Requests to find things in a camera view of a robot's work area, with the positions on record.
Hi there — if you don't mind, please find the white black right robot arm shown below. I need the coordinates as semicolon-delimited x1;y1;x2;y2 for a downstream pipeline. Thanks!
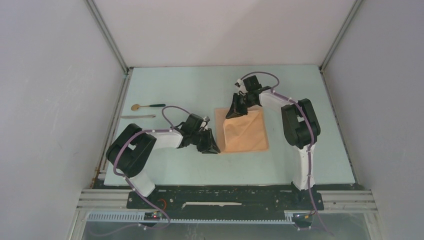
225;87;321;209

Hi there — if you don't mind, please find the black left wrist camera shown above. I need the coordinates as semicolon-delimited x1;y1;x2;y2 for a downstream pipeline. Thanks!
184;113;210;132

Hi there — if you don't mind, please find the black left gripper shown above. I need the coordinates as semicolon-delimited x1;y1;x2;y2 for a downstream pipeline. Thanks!
190;128;220;155

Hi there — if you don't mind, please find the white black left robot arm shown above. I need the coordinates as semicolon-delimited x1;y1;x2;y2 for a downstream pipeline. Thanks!
105;123;221;208

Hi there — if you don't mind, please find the aluminium frame rail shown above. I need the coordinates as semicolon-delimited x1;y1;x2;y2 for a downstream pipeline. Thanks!
76;189;131;211

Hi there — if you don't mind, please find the white toothed cable duct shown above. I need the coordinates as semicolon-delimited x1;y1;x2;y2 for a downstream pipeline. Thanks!
86;211;296;225

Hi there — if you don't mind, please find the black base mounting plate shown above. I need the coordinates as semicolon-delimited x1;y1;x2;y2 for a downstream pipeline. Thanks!
126;184;324;221

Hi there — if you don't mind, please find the peach cloth napkin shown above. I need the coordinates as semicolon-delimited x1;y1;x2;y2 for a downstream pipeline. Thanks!
214;107;269;154

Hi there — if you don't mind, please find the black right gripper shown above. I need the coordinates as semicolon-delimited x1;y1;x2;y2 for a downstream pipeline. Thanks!
226;93;256;120

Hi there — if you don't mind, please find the silver table knife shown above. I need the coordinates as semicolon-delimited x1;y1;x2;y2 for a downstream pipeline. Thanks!
120;114;156;119

